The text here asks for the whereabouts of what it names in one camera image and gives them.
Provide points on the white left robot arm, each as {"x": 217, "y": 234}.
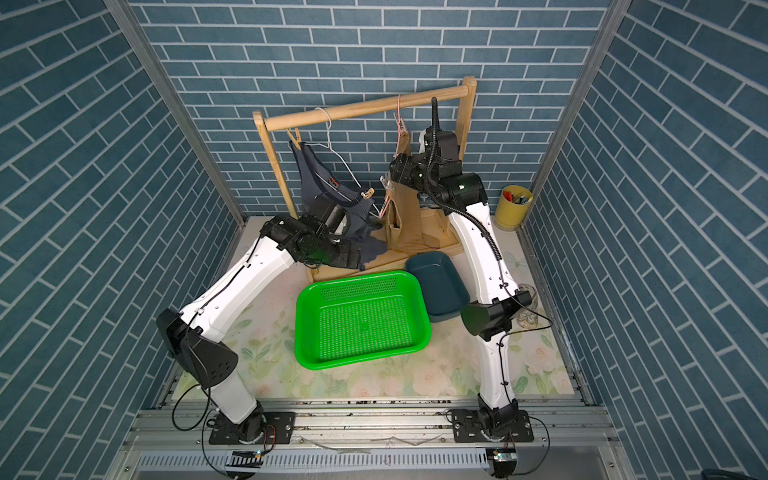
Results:
{"x": 195, "y": 335}

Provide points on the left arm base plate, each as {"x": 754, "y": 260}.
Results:
{"x": 270, "y": 428}

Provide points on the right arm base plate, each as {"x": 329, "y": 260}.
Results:
{"x": 476, "y": 426}

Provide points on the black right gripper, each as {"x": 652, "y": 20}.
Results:
{"x": 405, "y": 171}

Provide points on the floral table mat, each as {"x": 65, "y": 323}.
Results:
{"x": 263, "y": 336}

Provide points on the dark teal plastic bin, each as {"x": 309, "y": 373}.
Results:
{"x": 443, "y": 290}

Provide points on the yellow pen cup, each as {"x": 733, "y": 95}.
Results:
{"x": 513, "y": 206}

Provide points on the dark grey tank top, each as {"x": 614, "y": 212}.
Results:
{"x": 317, "y": 180}

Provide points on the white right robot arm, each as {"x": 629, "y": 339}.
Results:
{"x": 498, "y": 299}

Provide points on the pink wire hanger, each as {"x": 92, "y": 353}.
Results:
{"x": 400, "y": 123}

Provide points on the tan tank top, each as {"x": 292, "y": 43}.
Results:
{"x": 404, "y": 225}

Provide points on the green plastic basket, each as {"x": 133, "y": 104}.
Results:
{"x": 359, "y": 319}

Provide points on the wooden clothespin at rack corner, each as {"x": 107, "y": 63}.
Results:
{"x": 295, "y": 137}

